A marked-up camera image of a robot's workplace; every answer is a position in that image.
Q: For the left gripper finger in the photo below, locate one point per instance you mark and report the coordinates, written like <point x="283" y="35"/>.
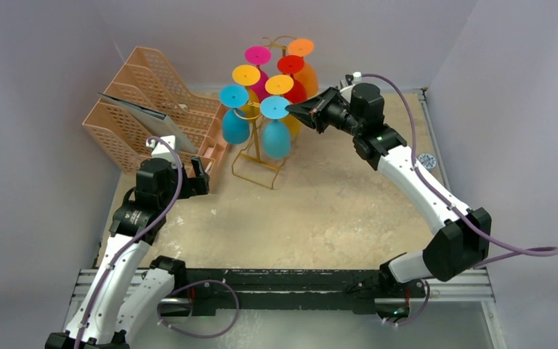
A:
<point x="200" y="184"/>
<point x="198" y="168"/>

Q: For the gold wire glass rack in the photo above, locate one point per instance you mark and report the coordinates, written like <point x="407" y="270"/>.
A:
<point x="251" y="162"/>

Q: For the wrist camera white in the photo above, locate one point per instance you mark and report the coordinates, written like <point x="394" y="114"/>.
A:
<point x="350" y="80"/>
<point x="165" y="148"/>

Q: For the grey folder in organizer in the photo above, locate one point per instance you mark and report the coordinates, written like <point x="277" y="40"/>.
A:
<point x="160" y="124"/>

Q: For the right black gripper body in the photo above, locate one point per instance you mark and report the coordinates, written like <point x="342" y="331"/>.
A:
<point x="324" y="110"/>

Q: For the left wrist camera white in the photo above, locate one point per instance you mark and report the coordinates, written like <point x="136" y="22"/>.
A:
<point x="165" y="148"/>

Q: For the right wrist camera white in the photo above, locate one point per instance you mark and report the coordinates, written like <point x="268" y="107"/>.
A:
<point x="350" y="80"/>

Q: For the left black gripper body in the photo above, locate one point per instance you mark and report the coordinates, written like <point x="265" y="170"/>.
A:
<point x="186" y="187"/>

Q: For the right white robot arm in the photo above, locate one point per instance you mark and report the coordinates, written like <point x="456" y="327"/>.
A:
<point x="460" y="233"/>

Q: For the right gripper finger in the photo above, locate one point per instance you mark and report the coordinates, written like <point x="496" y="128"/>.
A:
<point x="314" y="104"/>
<point x="306" y="117"/>

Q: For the blue wine glass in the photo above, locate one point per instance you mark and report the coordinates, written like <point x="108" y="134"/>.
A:
<point x="276" y="138"/>
<point x="235" y="130"/>

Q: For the yellow wine glass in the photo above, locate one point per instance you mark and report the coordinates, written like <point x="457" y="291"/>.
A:
<point x="280" y="85"/>
<point x="246" y="79"/>

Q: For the magenta wine glass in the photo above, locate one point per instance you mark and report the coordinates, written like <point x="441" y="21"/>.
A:
<point x="259" y="56"/>

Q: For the orange wine glass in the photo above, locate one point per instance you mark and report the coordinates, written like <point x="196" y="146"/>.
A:
<point x="307" y="76"/>

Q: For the red wine glass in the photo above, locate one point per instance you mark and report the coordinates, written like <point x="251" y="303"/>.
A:
<point x="290" y="65"/>

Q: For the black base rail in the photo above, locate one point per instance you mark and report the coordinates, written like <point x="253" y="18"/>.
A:
<point x="361" y="292"/>

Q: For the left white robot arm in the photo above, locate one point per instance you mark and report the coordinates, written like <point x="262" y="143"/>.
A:
<point x="107" y="318"/>

